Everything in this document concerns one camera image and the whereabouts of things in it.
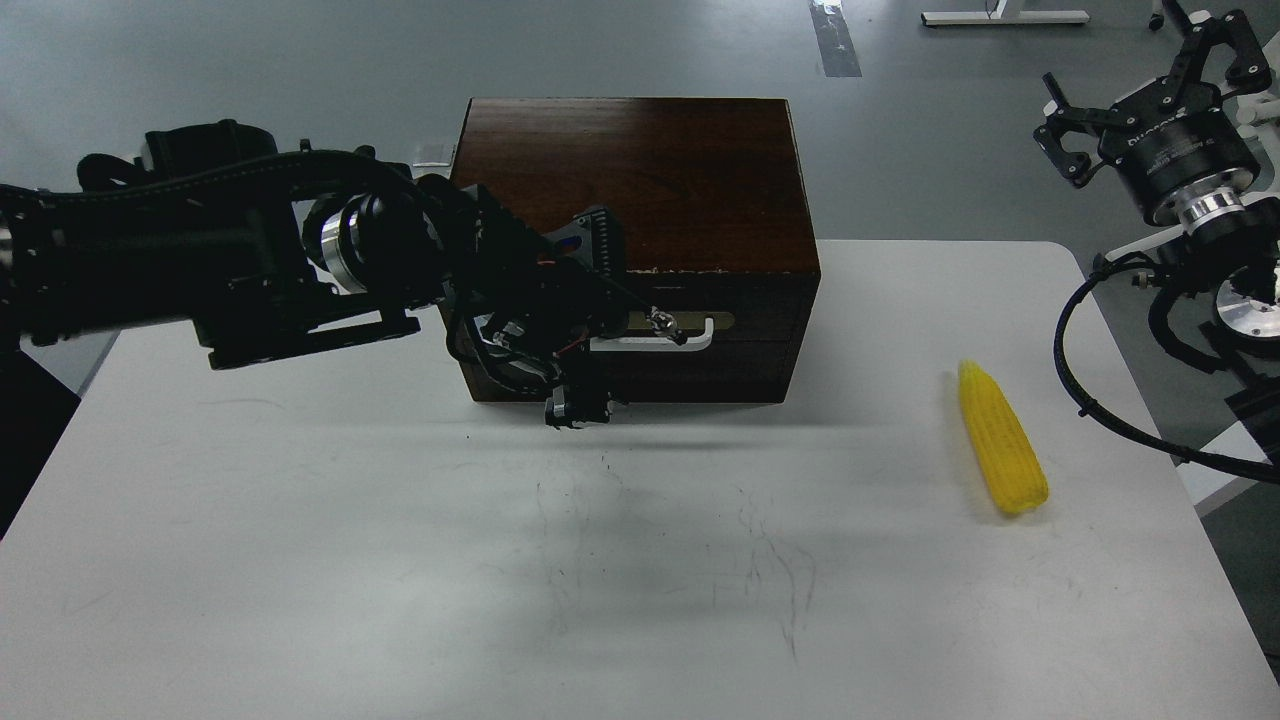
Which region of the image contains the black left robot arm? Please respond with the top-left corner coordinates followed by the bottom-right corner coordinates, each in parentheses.
top-left (3, 120), bottom-right (689, 428)

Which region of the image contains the dark wooden drawer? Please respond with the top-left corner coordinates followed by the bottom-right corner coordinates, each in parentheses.
top-left (458, 268), bottom-right (820, 404)

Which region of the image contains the yellow corn cob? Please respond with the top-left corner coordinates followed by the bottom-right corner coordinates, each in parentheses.
top-left (957, 359), bottom-right (1050, 515)

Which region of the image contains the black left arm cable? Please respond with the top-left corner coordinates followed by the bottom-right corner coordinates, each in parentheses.
top-left (0, 149), bottom-right (421, 201)

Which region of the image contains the white drawer handle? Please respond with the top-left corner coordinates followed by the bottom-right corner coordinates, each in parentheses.
top-left (589, 311), bottom-right (733, 354)

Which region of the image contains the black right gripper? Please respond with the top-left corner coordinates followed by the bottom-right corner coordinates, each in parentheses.
top-left (1033, 0), bottom-right (1276, 225)

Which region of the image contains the white caster stand leg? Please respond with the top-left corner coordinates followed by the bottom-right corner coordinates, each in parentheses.
top-left (1091, 227), bottom-right (1183, 270)

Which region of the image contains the dark wooden drawer cabinet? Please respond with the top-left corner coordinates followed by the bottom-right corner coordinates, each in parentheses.
top-left (451, 97), bottom-right (820, 404)

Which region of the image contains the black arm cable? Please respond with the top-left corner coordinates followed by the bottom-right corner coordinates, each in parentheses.
top-left (0, 149), bottom-right (421, 201)
top-left (1053, 252), bottom-right (1280, 486)

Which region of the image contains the white table leg base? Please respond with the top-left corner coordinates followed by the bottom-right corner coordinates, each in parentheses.
top-left (920, 1), bottom-right (1091, 28)

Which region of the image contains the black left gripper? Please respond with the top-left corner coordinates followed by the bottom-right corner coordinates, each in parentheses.
top-left (416, 176), bottom-right (689, 429)

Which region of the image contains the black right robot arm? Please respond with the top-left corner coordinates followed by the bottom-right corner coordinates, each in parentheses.
top-left (1034, 1), bottom-right (1277, 374)

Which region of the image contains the grey floor tape strip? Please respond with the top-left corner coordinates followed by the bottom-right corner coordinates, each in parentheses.
top-left (806, 1), bottom-right (863, 79)

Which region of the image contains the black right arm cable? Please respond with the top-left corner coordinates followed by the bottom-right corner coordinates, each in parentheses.
top-left (1053, 252), bottom-right (1280, 486)

